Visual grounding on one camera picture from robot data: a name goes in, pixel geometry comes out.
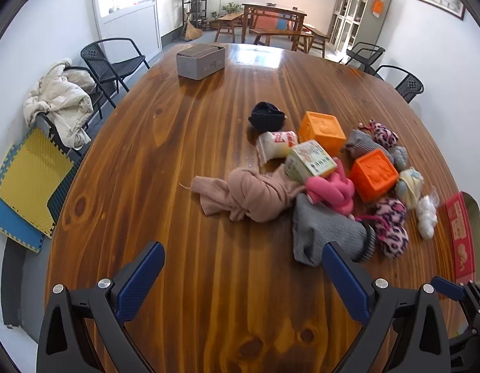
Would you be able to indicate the red container box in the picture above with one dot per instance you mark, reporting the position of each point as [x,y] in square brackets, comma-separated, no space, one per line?
[459,233]

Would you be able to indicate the blue foam mat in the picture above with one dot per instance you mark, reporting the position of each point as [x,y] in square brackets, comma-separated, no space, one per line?
[10,223]

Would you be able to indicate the yellow foam mat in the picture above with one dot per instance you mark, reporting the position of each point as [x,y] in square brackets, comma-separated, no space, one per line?
[34,178]

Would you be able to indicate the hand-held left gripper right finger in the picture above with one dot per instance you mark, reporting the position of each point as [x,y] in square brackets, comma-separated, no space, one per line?
[346,283]

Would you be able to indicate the black rolled sock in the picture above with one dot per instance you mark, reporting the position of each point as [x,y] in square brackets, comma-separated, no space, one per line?
[265,118]

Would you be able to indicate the green white medicine box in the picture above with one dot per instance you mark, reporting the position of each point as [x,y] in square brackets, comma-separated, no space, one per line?
[309,159]

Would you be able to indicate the dark wooden plant shelf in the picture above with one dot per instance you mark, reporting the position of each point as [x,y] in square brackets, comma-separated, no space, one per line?
[195,7]

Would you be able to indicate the white door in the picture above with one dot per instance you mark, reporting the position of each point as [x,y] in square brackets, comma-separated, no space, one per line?
[127,23]

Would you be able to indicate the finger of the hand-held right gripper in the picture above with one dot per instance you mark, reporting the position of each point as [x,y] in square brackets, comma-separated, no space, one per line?
[447,288]

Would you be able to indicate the orange paper note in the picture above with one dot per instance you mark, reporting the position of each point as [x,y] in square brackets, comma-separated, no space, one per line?
[378,7]

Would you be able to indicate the white puffer jacket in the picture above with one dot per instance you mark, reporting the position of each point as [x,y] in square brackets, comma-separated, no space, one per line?
[57,101]

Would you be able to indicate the large grey knit sock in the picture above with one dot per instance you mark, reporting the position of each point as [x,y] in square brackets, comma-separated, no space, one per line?
[321,229]

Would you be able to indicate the dark navy foam mat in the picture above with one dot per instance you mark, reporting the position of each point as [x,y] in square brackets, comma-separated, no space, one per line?
[59,198]

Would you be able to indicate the small green potted plant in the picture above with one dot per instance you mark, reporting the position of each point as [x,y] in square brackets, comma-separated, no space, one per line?
[214,19]

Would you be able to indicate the small orange embossed cube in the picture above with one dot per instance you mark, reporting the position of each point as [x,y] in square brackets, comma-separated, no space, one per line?
[374,175]

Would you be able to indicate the beige cloth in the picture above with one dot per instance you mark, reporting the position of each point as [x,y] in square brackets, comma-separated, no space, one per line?
[251,194]

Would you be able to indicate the grey rectangular box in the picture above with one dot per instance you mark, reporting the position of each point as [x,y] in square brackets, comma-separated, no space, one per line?
[201,66]

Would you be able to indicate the grey ribbed sock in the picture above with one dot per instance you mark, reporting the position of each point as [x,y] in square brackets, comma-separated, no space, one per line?
[362,143]

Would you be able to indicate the grey glass-door cabinet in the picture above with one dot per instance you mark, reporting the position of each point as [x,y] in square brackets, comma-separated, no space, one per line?
[362,15]

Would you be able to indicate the black metal chair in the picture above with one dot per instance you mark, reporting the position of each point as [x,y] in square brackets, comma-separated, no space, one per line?
[366,52]
[107,66]
[84,79]
[408,84]

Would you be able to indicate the pink foam twist toy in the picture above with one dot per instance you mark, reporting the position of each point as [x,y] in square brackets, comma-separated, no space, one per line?
[329,190]

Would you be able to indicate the large orange embossed cube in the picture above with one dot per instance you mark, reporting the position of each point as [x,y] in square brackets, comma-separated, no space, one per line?
[321,132]

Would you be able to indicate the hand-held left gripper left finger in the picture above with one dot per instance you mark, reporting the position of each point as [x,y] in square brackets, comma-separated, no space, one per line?
[141,279]

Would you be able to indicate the small grey-blue sock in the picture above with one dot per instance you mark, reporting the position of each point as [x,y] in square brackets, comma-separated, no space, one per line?
[400,157]

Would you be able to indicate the wooden dining table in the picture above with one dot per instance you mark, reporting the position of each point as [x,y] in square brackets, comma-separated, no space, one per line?
[274,8]

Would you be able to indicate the orange and blue foam mats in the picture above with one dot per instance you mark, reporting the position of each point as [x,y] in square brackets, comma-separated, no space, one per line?
[269,22]

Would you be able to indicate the large green potted plant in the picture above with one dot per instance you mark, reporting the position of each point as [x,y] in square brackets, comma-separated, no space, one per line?
[231,7]

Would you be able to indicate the wooden bench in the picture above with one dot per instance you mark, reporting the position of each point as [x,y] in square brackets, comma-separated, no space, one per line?
[280,33]
[229,17]
[315,32]

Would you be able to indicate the white gauze roll packet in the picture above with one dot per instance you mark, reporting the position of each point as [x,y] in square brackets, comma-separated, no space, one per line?
[276,145]

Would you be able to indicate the pastel yellow sock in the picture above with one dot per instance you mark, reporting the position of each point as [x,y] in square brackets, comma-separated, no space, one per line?
[408,186]

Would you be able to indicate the pink leopard snail plush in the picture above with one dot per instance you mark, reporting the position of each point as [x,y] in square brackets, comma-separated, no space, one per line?
[393,229]
[385,136]

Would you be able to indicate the straw broom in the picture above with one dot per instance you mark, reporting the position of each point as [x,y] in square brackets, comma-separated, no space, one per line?
[192,33]

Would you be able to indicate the white plastic bag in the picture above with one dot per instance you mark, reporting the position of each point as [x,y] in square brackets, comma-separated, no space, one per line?
[426,213]

